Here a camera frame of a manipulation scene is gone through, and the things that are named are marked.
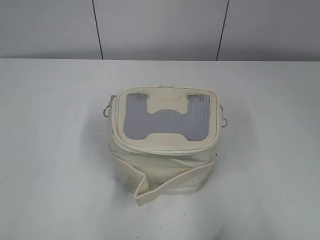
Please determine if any cream bag with clear window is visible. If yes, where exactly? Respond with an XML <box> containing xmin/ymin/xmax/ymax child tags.
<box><xmin>103</xmin><ymin>86</ymin><xmax>228</xmax><ymax>206</ymax></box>

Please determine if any silver zipper pull ring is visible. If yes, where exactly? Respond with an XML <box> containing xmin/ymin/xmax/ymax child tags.
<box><xmin>103</xmin><ymin>93</ymin><xmax>116</xmax><ymax>119</ymax></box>
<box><xmin>219</xmin><ymin>105</ymin><xmax>231</xmax><ymax>129</ymax></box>

